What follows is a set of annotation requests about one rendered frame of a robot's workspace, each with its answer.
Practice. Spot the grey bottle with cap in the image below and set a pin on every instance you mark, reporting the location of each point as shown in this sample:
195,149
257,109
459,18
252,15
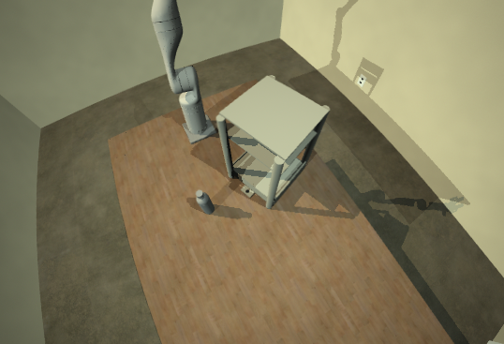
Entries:
204,202

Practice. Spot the grey metal shelving unit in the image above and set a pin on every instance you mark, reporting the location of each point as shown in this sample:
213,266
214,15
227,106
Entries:
272,121

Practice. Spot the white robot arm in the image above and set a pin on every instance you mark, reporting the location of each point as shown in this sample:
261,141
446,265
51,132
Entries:
169,30

